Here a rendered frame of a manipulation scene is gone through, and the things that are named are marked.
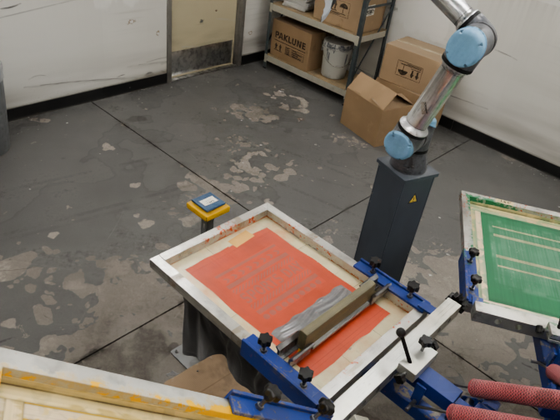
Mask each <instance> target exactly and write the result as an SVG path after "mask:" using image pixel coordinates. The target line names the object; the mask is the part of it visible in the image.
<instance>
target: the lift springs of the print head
mask: <svg viewBox="0 0 560 420"><path fill-rule="evenodd" d="M537 364H539V365H540V366H542V367H544V368H546V376H547V378H549V379H550V380H551V381H553V382H554V383H556V384H557V385H558V386H560V366H558V365H557V364H551V365H549V366H548V367H547V366H545V365H544V364H542V363H540V362H538V363H537ZM453 384H454V385H455V386H457V387H460V388H467V389H468V391H469V393H470V395H471V396H472V397H475V398H484V399H490V400H495V401H500V402H505V403H515V404H521V405H526V406H531V407H536V408H546V409H552V410H557V411H560V390H556V389H550V388H543V387H531V386H525V385H518V384H512V383H505V382H494V381H488V380H482V379H475V378H473V379H472V380H471V381H470V382H469V383H468V385H462V384H456V383H453ZM412 407H413V408H421V409H426V410H430V411H434V412H439V413H446V415H447V420H543V419H538V418H533V417H524V416H520V415H515V414H510V413H505V412H496V411H492V410H487V409H482V408H477V407H469V406H463V405H458V404H454V403H452V404H450V405H449V406H448V407H447V411H445V410H441V409H436V408H432V407H424V406H419V405H415V404H412Z"/></svg>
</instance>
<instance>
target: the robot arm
mask: <svg viewBox="0 0 560 420"><path fill-rule="evenodd" d="M336 1H337V0H325V1H324V2H325V8H324V9H323V14H322V16H321V23H322V22H323V21H324V20H325V19H326V17H327V16H328V14H329V13H330V11H331V9H332V7H333V5H334V3H335V2H336ZM431 1H432V2H433V3H434V4H435V5H436V6H437V7H438V8H439V10H440V11H441V12H442V13H443V14H444V15H445V16H446V17H447V18H448V19H449V20H450V21H451V22H452V23H453V24H454V25H455V26H456V32H455V33H454V34H453V35H452V36H451V37H450V38H449V39H448V41H447V45H446V49H445V51H444V53H443V54H442V56H441V59H442V64H441V66H440V67H439V69H438V70H437V71H436V73H435V74H434V76H433V77H432V79H431V81H430V82H429V84H428V85H427V86H426V88H425V89H424V91H423V92H422V94H421V96H420V97H419V99H418V100H417V101H416V103H415V104H414V106H413V107H412V109H411V111H410V112H409V113H408V114H407V116H402V117H401V118H400V120H399V121H398V123H397V125H396V126H395V128H394V129H393V130H392V131H391V132H389V133H388V134H387V136H386V137H385V138H384V147H385V150H386V151H387V153H388V154H389V155H390V156H391V159H390V164H391V166H392V167H393V168H394V169H395V170H397V171H399V172H400V173H404V174H407V175H422V174H424V173H425V172H426V171H427V167H428V149H429V146H430V142H431V140H432V137H433V133H434V130H435V128H436V124H437V120H436V118H435V117H436V116H437V114H438V112H439V111H440V110H441V108H442V107H443V105H444V103H445V102H446V101H447V100H448V98H449V97H450V96H451V94H452V93H453V91H454V90H455V88H456V87H457V85H458V84H459V83H460V82H461V80H462V79H463V77H464V76H468V75H471V74H472V72H473V71H474V69H475V68H476V67H477V65H478V64H479V63H480V62H481V60H482V59H483V58H484V57H485V56H487V55H488V54H489V53H490V52H491V51H492V50H493V49H494V48H495V46H496V44H497V40H498V35H497V31H496V29H495V27H494V26H493V25H492V24H491V22H490V21H489V20H488V19H487V18H486V17H485V16H484V15H483V14H482V13H481V12H480V11H479V10H478V9H472V8H471V7H470V6H469V5H468V4H467V2H466V1H465V0H431Z"/></svg>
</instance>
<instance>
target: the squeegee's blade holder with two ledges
mask: <svg viewBox="0 0 560 420"><path fill-rule="evenodd" d="M369 305H370V302H365V303H364V304H363V305H362V306H361V307H359V308H358V309H357V310H356V311H354V312H353V313H351V314H350V315H349V316H347V317H346V318H345V319H343V320H342V321H341V322H340V323H339V324H338V325H336V326H335V327H333V328H332V329H331V330H329V331H328V332H327V333H325V334H324V335H323V336H321V337H320V338H319V339H318V340H317V341H316V342H314V344H315V345H314V346H313V347H312V350H313V349H314V348H316V347H317V346H318V345H320V344H321V343H323V342H324V341H325V340H326V339H328V338H329V337H330V336H332V335H333V334H334V333H335V332H336V331H337V330H339V329H340V328H341V327H343V326H344V325H345V324H347V323H348V322H349V321H351V320H352V319H353V318H355V317H356V316H357V315H358V314H359V313H360V312H362V311H363V310H364V309H365V308H367V307H368V306H369Z"/></svg>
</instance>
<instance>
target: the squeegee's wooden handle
mask: <svg viewBox="0 0 560 420"><path fill-rule="evenodd" d="M375 287H376V283H375V282H373V281H372V280H370V279H369V280H368V281H367V282H365V283H364V284H363V285H362V286H361V287H359V288H357V289H356V290H355V291H353V292H352V293H350V294H349V295H348V296H346V297H345V298H344V299H343V300H341V301H340V302H338V303H337V304H336V305H334V306H333V307H331V308H330V309H328V310H327V311H326V312H325V313H324V314H322V315H321V316H319V317H318V318H316V319H315V320H314V321H312V322H311V323H309V324H308V325H307V326H306V327H304V328H303V329H302V330H300V332H299V336H298V340H297V347H298V348H299V349H301V350H302V349H303V348H305V347H306V346H307V345H308V344H309V343H314V342H316V341H317V340H318V339H319V338H320V337H321V336H323V335H324V334H325V333H327V332H328V331H329V330H331V329H332V328H334V327H335V326H336V325H338V324H339V323H340V322H341V321H342V320H343V319H345V318H346V317H347V316H349V315H350V314H351V313H353V312H354V311H356V310H357V309H358V308H360V307H361V306H362V305H363V304H364V303H365V302H369V301H370V299H371V296H372V295H373V293H374V289H375Z"/></svg>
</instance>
